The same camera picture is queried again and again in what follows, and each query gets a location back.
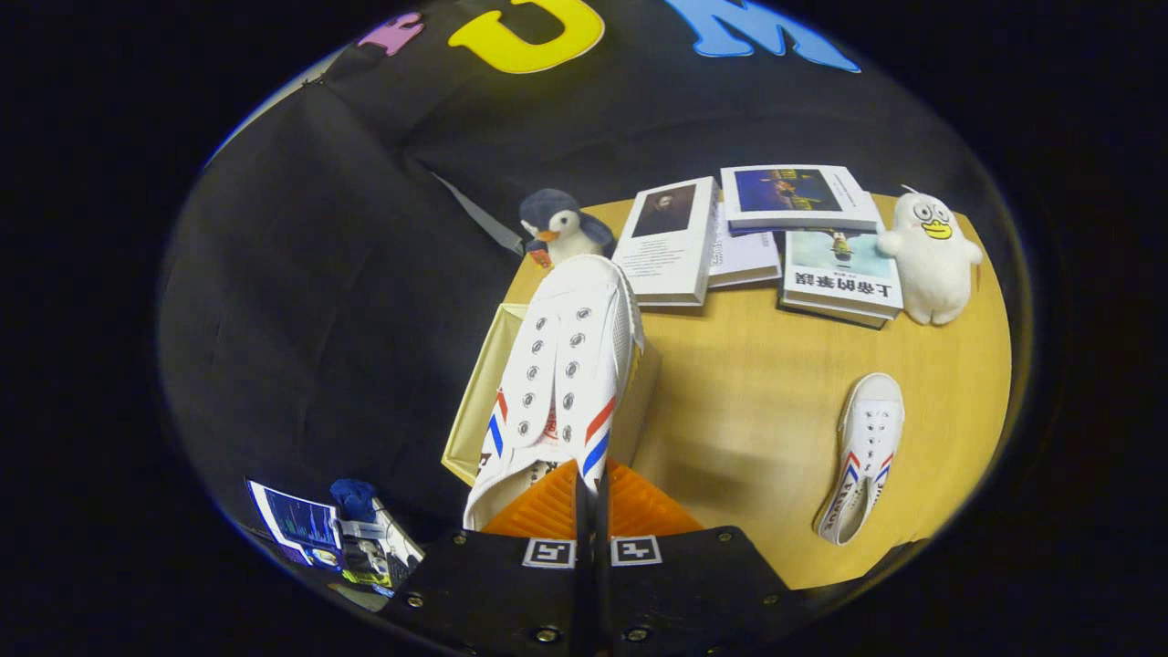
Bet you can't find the penguin plush toy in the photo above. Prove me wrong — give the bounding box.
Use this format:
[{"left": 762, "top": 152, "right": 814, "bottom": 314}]
[{"left": 518, "top": 188, "right": 616, "bottom": 268}]

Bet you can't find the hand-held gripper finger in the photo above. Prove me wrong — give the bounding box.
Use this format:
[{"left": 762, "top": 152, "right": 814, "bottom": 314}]
[
  {"left": 379, "top": 459, "right": 589, "bottom": 657},
  {"left": 598, "top": 459, "right": 795, "bottom": 657}
]

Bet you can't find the blue night photo book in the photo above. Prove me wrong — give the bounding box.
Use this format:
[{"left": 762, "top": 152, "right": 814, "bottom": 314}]
[{"left": 720, "top": 164, "right": 880, "bottom": 234}]

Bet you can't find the dark thick book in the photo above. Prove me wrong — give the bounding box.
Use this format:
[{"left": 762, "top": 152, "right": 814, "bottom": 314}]
[{"left": 776, "top": 290, "right": 892, "bottom": 331}]

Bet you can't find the blue cloth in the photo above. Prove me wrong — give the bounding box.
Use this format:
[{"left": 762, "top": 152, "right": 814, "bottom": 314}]
[{"left": 330, "top": 478, "right": 380, "bottom": 523}]

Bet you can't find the white canvas shoe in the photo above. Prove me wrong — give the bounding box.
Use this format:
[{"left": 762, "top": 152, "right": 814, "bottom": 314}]
[
  {"left": 814, "top": 372, "right": 906, "bottom": 547},
  {"left": 463, "top": 254, "right": 647, "bottom": 533}
]

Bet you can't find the computer monitor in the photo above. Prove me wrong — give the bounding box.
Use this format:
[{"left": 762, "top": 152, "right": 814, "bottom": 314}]
[{"left": 246, "top": 479, "right": 343, "bottom": 567}]

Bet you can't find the white duck plush toy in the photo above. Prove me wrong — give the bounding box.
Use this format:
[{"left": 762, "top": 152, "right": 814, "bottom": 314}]
[{"left": 878, "top": 190, "right": 985, "bottom": 327}]

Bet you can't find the plain white book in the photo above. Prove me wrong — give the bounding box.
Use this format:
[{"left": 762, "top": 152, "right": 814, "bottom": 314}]
[{"left": 707, "top": 203, "right": 784, "bottom": 290}]

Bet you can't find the beige fabric storage box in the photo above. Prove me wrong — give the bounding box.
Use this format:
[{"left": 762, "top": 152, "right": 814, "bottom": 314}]
[{"left": 442, "top": 301, "right": 662, "bottom": 487}]

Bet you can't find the portrait cover book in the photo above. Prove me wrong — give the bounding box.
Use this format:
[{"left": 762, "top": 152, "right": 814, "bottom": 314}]
[{"left": 611, "top": 176, "right": 720, "bottom": 308}]

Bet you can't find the pale blue cover book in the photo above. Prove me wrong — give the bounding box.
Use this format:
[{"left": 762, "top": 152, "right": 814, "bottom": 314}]
[{"left": 782, "top": 228, "right": 904, "bottom": 322}]

